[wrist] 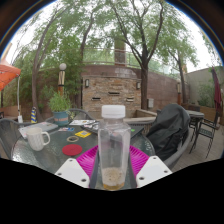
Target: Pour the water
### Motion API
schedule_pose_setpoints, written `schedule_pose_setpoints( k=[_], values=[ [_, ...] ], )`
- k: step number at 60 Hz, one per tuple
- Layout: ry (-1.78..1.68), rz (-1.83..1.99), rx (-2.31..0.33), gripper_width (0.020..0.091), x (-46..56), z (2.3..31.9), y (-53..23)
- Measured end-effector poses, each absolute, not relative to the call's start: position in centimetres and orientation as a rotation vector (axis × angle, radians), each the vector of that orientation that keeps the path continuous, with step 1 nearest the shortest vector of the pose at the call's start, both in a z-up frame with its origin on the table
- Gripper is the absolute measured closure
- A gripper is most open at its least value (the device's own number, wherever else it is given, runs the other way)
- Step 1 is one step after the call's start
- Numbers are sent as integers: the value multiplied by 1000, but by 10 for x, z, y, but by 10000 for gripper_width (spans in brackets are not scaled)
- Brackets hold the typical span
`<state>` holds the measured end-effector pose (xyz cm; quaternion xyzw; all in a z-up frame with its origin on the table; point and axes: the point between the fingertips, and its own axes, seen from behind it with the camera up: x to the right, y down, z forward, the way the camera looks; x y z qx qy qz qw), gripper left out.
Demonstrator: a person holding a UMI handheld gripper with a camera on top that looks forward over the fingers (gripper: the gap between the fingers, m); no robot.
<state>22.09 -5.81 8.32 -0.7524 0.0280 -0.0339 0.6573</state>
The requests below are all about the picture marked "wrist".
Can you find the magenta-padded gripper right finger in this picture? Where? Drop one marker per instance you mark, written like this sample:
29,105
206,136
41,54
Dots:
141,161

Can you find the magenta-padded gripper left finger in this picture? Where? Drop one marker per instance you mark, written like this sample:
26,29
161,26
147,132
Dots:
85,161

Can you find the clear white-capped drink bottle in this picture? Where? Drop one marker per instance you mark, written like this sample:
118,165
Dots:
114,150

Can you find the flat round red coaster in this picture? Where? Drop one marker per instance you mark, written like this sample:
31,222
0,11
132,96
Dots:
72,150

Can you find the yellow card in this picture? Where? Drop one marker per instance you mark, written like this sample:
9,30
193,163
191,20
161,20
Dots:
83,134

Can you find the black laptop with stickers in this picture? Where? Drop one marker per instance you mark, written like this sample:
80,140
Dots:
137,130

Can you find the small colourful card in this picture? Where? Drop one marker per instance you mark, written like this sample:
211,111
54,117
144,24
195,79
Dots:
66,129

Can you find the white paper sheet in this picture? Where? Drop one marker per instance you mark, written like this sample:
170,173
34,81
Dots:
81,122

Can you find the black jacket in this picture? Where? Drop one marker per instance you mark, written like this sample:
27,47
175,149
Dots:
168,131

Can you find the white ceramic mug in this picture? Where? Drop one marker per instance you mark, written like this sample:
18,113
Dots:
35,139

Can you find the green plant in teal pot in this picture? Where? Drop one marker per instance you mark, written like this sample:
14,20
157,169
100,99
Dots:
60,106

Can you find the blue yellow striped cone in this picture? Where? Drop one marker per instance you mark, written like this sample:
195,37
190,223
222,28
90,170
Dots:
33,115

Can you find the black metal chair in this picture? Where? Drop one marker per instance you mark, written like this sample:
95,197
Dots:
206,131

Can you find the dark-trunked tree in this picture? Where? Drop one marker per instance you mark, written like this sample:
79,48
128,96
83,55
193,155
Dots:
144,86

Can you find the closed maroon patio umbrella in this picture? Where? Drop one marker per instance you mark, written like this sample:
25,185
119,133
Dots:
217,90

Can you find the orange canopy tent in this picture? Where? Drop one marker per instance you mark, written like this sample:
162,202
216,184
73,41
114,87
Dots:
7,73

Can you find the black wall lamp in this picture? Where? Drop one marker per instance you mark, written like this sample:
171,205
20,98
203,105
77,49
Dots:
138,85
87,83

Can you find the globe-topped lamp post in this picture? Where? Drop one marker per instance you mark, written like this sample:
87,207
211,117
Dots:
61,80

